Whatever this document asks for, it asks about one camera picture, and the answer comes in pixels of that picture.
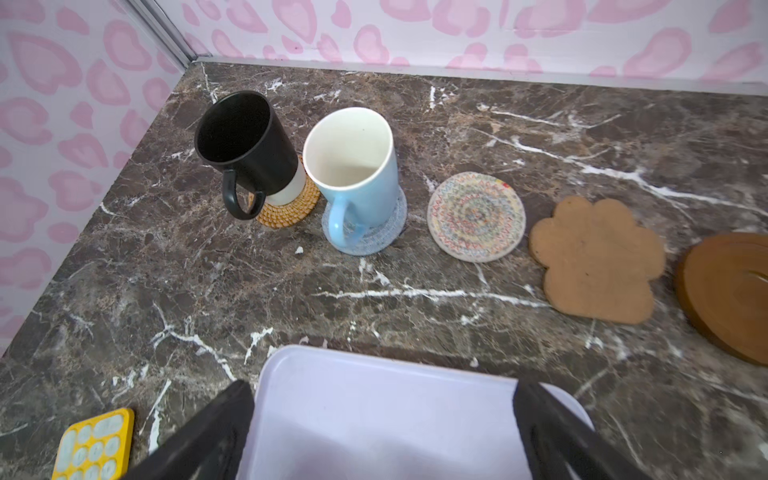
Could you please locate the lavender plastic tray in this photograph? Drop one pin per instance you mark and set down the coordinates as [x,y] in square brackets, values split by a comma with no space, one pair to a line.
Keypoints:
[325,414]

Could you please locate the light blue mug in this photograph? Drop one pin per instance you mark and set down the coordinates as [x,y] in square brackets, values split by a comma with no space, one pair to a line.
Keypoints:
[350,156]

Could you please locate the blue-grey woven coaster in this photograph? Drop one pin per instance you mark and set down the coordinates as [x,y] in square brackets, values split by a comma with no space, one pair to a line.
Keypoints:
[373,239]

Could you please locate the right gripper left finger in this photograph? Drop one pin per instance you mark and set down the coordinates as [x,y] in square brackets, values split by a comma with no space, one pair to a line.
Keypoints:
[209,446]

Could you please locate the yellow calculator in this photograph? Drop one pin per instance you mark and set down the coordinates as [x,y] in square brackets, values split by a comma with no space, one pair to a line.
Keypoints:
[96,448]

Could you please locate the cork paw-shaped coaster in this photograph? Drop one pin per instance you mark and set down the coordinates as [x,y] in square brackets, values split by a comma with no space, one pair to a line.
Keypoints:
[599,262]

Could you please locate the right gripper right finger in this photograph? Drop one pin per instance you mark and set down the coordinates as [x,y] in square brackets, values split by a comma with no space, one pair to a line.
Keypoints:
[559,445]

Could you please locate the black mug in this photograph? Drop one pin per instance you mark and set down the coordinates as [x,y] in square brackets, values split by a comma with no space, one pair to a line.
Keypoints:
[242,137]

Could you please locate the woven rattan coaster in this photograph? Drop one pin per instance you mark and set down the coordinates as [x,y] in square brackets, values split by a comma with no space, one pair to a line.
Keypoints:
[282,216]

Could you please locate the multicolour woven round coaster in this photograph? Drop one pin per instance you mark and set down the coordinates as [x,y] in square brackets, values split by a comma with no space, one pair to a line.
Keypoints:
[476,218]

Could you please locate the round brown wooden coaster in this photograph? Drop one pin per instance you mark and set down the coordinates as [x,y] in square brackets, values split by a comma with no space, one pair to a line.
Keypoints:
[721,285]

